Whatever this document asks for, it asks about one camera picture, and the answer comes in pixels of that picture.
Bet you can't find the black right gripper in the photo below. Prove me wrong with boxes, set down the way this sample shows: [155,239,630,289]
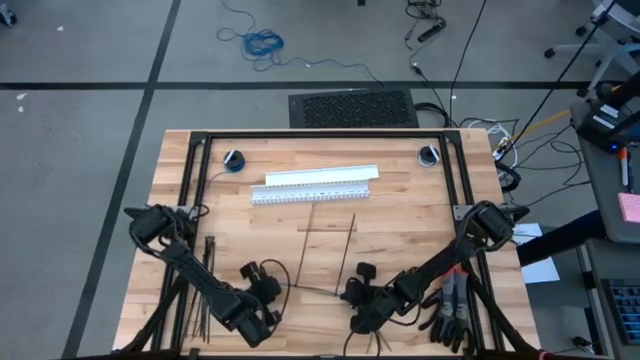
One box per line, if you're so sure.
[341,262,377,335]

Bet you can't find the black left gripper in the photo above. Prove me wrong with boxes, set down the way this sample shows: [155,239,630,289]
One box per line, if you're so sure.
[240,261,285,327]

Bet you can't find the multicolour wire harness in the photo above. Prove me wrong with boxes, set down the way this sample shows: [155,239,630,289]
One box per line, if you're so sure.
[278,281,395,357]

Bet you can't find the white slotted cable duct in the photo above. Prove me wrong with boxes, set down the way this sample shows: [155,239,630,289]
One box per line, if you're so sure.
[249,178,373,207]

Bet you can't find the white duct cover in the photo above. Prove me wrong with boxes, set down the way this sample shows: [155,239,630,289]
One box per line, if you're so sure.
[264,163,381,188]

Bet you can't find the black zip tie pile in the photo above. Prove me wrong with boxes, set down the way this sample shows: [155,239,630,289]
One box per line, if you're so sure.
[182,235,217,345]

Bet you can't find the grey work glove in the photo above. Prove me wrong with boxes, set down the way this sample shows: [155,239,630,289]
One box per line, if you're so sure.
[437,266,475,354]
[418,289,451,346]

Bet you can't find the black perforated vent grate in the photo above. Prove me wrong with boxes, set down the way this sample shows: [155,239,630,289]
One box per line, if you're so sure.
[288,88,421,129]

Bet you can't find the white paper sheet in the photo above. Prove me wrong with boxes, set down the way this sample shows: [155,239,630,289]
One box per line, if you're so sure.
[509,222,562,285]

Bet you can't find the dark metal support beam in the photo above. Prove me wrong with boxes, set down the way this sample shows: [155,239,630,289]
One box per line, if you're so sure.
[516,209,607,268]

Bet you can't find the dark grey desk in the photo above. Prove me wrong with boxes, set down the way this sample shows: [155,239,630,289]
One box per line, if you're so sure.
[579,238,640,360]

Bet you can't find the black keyboard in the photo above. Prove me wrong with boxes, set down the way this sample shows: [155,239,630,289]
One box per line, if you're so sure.
[601,278,640,348]

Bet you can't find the black power strip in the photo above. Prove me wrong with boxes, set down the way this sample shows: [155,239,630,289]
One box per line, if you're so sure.
[417,18,449,44]

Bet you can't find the pink sticky note pad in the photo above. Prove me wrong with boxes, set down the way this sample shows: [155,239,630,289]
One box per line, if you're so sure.
[617,192,640,225]

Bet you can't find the orange white marker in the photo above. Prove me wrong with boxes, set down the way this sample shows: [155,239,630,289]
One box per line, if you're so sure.
[618,146,633,190]

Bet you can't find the black labelled device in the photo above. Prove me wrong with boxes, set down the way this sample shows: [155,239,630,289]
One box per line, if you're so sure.
[575,97,634,154]

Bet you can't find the black desk pole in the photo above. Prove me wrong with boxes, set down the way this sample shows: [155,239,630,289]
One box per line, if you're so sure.
[593,69,640,109]

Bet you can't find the black white caster wheel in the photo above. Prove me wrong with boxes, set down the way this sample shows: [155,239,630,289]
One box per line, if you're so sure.
[0,1,20,27]

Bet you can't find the grey office chair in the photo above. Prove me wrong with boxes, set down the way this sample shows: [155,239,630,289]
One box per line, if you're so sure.
[543,0,640,99]

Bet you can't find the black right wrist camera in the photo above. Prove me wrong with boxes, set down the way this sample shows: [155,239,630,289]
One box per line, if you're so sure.
[369,285,402,322]

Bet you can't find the blue wire spool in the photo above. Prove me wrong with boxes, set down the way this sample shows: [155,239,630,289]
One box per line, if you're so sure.
[222,148,248,174]

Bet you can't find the black aluminium rig frame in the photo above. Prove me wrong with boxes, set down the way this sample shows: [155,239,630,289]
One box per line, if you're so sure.
[115,128,545,360]

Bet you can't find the black coiled cable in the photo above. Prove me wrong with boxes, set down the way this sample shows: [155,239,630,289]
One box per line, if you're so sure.
[413,100,452,129]

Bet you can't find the white cable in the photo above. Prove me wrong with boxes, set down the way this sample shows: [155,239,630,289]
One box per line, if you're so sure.
[469,117,520,169]

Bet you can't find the thin black plug cable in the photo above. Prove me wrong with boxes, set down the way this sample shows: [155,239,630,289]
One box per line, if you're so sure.
[407,27,454,126]

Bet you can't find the blue coiled cable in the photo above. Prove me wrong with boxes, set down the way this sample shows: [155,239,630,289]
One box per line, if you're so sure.
[215,0,387,89]

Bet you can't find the yellow cable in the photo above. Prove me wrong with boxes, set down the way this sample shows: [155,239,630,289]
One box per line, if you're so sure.
[499,108,574,149]

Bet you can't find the black looped cables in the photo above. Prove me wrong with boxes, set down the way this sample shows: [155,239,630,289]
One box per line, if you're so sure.
[497,122,594,207]

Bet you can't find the long black cable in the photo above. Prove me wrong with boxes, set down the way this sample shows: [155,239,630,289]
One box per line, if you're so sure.
[498,0,621,157]
[448,0,490,129]

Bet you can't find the black tangled cable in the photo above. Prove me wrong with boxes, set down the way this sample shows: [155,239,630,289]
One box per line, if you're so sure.
[403,0,446,24]

